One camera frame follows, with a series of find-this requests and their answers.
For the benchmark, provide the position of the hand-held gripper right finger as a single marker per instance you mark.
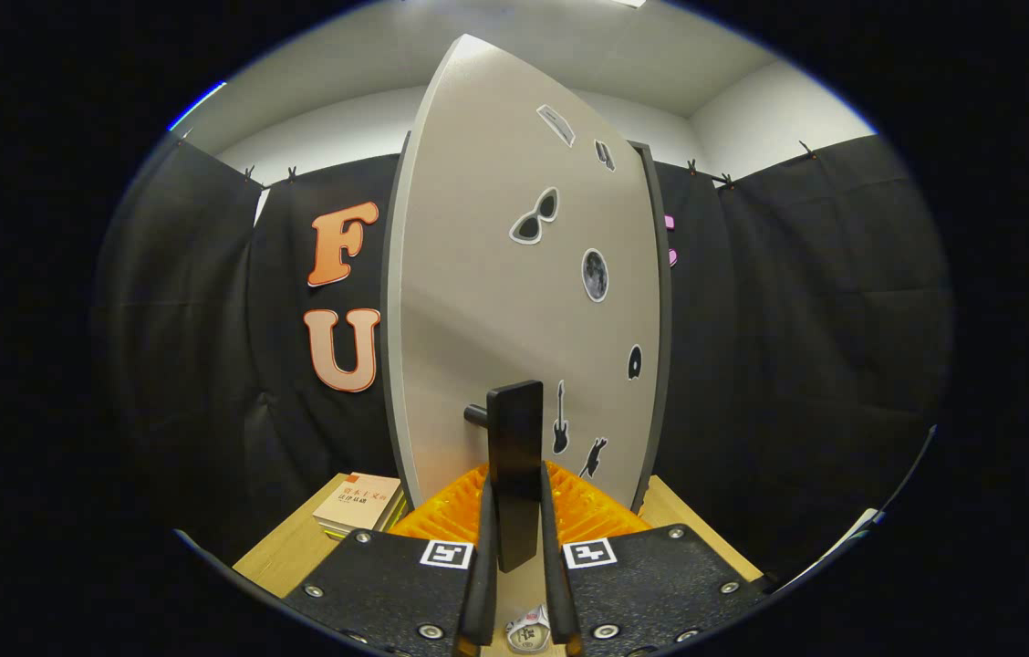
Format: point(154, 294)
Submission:
point(558, 593)

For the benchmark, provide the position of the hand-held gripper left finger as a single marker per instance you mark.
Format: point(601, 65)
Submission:
point(481, 593)

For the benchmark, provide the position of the white canvas shoe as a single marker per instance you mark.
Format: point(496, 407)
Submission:
point(528, 630)

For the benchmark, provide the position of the grey shoe cabinet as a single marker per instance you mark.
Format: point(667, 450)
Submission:
point(660, 319)

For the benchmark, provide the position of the beige shoe cabinet door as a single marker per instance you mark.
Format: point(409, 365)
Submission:
point(478, 274)

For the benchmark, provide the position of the black backdrop cloth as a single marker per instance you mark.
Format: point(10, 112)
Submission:
point(797, 365)

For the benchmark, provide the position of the row of black clips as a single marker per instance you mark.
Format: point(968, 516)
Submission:
point(691, 167)

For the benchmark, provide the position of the ceiling light tube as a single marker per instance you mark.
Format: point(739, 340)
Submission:
point(197, 105)

